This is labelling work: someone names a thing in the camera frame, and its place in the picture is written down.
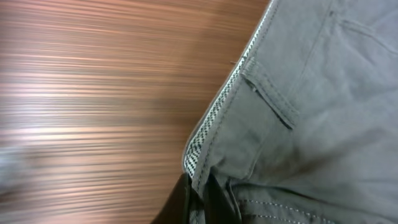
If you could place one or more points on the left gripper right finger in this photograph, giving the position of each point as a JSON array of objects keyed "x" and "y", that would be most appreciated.
[{"x": 216, "y": 206}]

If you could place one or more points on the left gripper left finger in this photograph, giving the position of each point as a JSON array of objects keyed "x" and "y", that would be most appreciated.
[{"x": 176, "y": 209}]

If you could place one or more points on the grey cotton shorts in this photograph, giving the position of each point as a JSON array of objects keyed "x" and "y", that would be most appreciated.
[{"x": 304, "y": 129}]

